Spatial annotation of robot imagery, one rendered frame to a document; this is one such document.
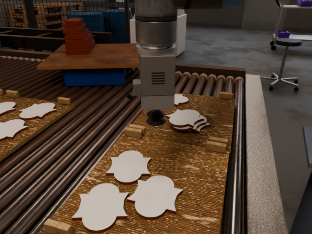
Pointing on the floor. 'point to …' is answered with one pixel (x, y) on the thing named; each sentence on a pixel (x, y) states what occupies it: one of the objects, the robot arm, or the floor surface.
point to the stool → (284, 62)
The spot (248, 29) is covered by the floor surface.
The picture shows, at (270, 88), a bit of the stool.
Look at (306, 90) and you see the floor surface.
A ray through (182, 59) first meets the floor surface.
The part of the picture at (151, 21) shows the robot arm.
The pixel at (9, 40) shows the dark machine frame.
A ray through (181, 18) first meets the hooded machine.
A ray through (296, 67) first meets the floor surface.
